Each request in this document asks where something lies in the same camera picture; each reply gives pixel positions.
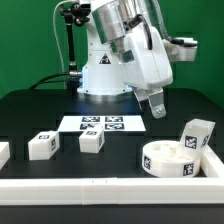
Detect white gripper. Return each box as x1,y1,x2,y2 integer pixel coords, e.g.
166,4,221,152
120,27,173,119

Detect white round stool seat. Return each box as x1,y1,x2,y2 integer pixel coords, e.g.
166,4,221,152
142,140,200,178

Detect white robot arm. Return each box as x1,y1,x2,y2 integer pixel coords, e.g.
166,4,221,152
79,0,172,118

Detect white marker sheet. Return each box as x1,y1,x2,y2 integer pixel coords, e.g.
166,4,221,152
58,115,145,132

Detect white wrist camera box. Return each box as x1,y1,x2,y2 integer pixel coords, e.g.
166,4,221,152
163,37,198,63

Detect white right fence wall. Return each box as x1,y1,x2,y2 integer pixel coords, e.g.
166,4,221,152
201,146,224,178

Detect white fence wall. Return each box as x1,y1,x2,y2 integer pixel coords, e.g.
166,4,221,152
201,146,224,178
0,178,224,205
0,142,10,170

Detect white front fence wall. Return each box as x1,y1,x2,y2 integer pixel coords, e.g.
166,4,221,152
0,178,224,205

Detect black cables on table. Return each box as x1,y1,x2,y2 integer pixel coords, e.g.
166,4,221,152
29,71,83,90

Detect black camera stand pole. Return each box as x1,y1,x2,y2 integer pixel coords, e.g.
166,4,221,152
60,2,91,71

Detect grey cable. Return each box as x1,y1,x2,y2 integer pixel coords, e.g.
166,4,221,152
52,0,76,74

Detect white left fence wall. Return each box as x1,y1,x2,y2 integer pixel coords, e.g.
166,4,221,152
0,142,10,170

